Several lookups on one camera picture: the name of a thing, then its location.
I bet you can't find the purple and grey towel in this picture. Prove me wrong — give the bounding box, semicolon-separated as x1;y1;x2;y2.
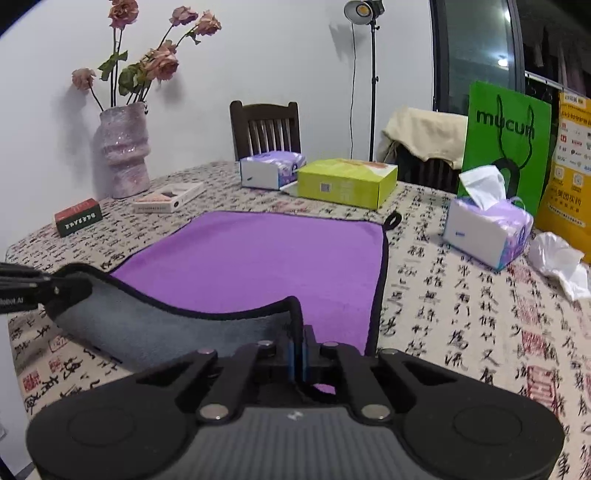
45;212;402;371

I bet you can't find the red and green box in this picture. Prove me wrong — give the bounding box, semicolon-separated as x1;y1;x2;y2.
54;198;103;238

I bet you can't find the calligraphy print tablecloth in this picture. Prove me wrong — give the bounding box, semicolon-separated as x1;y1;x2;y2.
6;162;590;479

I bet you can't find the white flat product box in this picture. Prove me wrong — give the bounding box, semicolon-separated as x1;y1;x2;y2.
132;182;205;214

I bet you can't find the pink speckled vase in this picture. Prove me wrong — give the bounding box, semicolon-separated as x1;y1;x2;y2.
97;102;151;199

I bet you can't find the crumpled white tissue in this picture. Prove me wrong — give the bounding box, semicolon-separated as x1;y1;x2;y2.
528;232;590;302

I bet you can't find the open purple tissue pack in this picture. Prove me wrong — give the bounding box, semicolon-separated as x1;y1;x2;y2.
443;165;534;271

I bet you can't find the yellow printed bag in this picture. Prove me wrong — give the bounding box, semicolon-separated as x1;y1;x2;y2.
535;92;591;263

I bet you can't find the lime green tissue box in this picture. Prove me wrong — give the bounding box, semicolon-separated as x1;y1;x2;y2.
280;159;398;210

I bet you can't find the purple white tissue pack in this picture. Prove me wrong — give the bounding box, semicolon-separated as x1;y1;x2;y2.
239;151;307;191

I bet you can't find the chair with cream garment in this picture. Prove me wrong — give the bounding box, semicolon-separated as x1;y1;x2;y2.
376;107;468;194

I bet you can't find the dark wooden chair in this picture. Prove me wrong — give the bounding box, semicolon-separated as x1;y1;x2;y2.
229;100;301;161

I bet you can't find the green mucun paper bag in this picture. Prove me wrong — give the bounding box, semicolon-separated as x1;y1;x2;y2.
462;81;552;215

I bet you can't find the dark framed glass door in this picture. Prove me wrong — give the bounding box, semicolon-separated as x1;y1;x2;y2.
430;0;590;114

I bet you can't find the studio light on stand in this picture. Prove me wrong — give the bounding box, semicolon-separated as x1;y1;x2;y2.
342;0;387;163

